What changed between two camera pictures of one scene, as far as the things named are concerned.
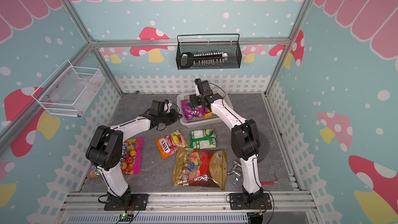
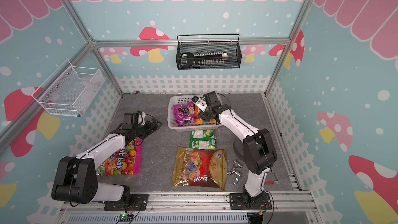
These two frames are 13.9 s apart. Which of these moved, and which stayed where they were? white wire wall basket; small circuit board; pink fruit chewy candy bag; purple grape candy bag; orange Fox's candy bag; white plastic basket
Moved: white plastic basket; orange Fox's candy bag
Stayed: white wire wall basket; purple grape candy bag; small circuit board; pink fruit chewy candy bag
